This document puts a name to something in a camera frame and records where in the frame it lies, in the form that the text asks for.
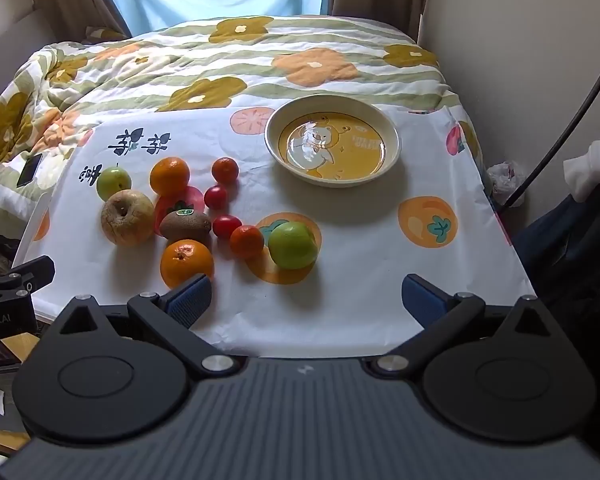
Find large green apple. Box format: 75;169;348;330
267;221;318;269

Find person's dark pants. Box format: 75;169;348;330
510;175;600;411

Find crumpled plastic bag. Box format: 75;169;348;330
486;161;527;206

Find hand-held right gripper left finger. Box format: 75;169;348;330
42;274;243;381

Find brown kiwi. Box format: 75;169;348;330
159;208;213;243

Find white fruit print tablecloth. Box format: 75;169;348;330
17;95;538;361

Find wrinkled yellow-red apple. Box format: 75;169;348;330
100;189;156;247

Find small tangerine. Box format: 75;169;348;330
229;224;265;260
211;157;239;184

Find grey bed headboard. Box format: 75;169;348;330
0;0;56;111

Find yellow bear print bowl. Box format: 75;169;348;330
264;95;402;188

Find large orange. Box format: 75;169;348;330
160;239;215;288
149;156;191;197

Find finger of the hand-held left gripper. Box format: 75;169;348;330
0;255;57;306

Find floral striped quilt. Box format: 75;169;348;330
0;14;483;233

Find black cable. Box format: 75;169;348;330
500;67;600;208

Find small green apple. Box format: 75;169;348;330
96;166;132;202

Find person's white top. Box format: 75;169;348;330
562;10;600;206

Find black smartphone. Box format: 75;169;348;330
16;153;45;188

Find floral pillow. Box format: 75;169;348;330
82;25;128;43

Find red cherry tomato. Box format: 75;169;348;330
212;214;243;240
203;185;230;211

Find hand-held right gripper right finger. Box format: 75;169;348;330
362;274;568;381

